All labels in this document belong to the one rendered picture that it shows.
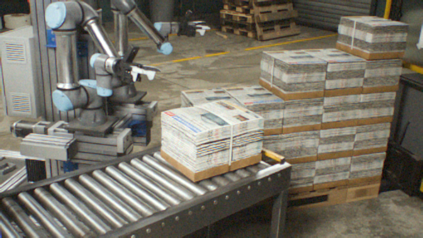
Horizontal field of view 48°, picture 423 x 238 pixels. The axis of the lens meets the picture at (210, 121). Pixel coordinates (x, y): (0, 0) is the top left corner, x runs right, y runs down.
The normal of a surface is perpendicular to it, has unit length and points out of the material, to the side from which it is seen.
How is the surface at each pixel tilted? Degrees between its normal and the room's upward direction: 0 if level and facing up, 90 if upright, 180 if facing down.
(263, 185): 90
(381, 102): 90
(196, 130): 3
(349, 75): 90
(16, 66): 90
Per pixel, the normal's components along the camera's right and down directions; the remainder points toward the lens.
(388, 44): 0.34, 0.34
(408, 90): -0.94, 0.09
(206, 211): 0.66, 0.29
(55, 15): -0.59, 0.14
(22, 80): -0.19, 0.34
